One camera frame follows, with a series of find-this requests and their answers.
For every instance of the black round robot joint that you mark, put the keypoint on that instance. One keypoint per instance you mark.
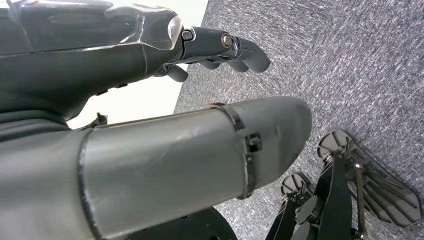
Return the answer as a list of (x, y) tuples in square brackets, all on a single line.
[(198, 225)]

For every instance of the black robot lower leg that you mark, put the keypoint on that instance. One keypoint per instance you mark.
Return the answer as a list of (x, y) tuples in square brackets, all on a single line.
[(285, 218), (336, 198)]

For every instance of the pale desk side panel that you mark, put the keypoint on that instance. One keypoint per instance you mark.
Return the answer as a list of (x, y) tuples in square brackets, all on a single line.
[(142, 99)]

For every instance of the black robot foot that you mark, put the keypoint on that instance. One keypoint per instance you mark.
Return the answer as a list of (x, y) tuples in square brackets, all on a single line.
[(293, 184), (394, 195)]

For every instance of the grey robot leg shell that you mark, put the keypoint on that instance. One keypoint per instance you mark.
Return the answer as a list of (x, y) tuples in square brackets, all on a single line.
[(159, 165)]

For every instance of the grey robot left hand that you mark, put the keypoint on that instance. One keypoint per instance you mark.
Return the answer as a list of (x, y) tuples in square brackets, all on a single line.
[(73, 66)]

